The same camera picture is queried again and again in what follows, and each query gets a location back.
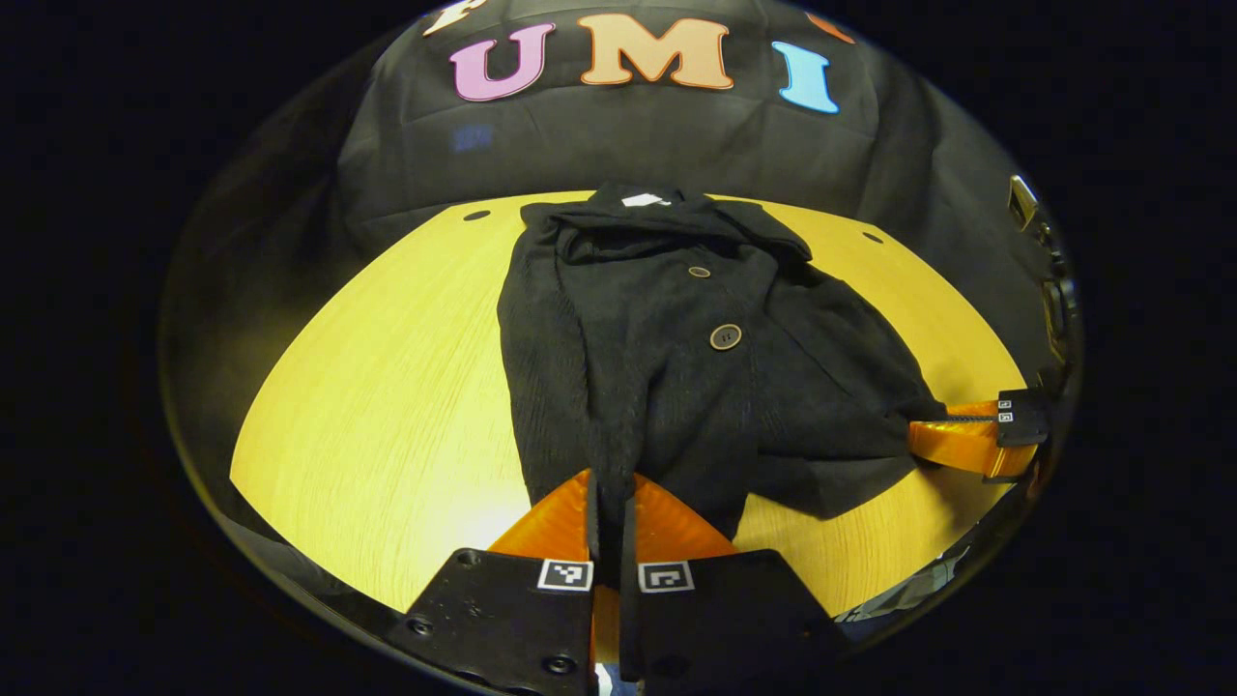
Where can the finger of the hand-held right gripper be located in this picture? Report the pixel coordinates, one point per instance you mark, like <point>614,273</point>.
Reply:
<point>1024,406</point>
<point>966,447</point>

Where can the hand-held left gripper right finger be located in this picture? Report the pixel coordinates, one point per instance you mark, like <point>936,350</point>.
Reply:
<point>725,619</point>

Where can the black backdrop cloth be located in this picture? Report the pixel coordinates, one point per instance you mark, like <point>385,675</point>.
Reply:
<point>628,145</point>

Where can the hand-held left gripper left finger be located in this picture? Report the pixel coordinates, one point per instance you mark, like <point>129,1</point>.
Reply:
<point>503,619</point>

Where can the black jacket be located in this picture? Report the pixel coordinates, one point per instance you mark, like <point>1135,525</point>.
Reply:
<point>657,406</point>

